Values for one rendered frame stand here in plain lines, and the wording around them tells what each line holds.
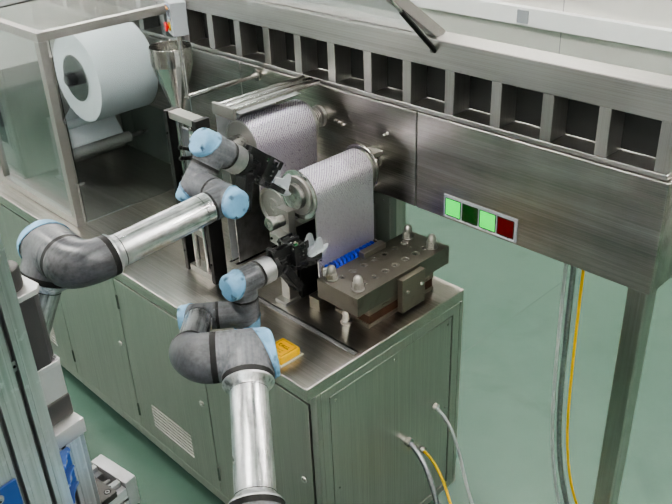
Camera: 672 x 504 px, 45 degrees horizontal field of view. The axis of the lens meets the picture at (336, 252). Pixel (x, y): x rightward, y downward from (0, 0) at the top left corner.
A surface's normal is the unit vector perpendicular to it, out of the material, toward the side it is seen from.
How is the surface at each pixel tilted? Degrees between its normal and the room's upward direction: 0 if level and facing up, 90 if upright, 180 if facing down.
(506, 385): 0
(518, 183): 90
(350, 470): 90
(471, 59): 90
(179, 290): 0
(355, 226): 90
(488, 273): 0
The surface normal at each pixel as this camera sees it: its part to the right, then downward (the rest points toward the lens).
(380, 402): 0.70, 0.33
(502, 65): -0.71, 0.37
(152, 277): -0.04, -0.87
